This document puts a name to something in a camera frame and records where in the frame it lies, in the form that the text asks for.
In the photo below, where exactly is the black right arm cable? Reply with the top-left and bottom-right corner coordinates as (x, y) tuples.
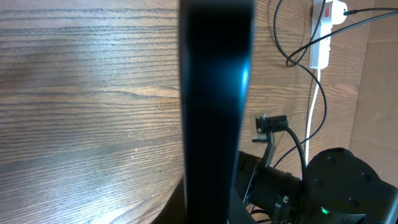
(248, 126), (308, 224)

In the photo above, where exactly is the blue Galaxy smartphone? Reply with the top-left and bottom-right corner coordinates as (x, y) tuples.
(178, 1), (255, 223)

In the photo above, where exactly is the cardboard panel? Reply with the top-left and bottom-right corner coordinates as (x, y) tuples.
(349, 16), (397, 186)

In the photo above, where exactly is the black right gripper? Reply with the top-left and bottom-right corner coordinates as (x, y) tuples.
(234, 151), (303, 223)

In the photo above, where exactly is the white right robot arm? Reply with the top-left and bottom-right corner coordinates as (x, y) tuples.
(235, 147), (397, 224)

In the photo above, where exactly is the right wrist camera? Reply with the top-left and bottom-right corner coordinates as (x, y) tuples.
(249, 114), (288, 166)

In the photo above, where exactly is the white charger plug adapter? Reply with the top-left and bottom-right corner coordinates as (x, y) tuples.
(321, 0), (348, 25)

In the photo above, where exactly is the white power strip cord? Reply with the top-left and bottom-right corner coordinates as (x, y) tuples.
(303, 68), (322, 166)

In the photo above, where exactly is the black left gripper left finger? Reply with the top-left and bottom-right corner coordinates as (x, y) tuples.
(152, 177), (185, 224)

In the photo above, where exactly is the white power strip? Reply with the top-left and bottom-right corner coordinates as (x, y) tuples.
(308, 0), (335, 70)

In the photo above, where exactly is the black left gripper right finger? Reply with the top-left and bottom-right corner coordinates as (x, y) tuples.
(228, 189), (256, 224)

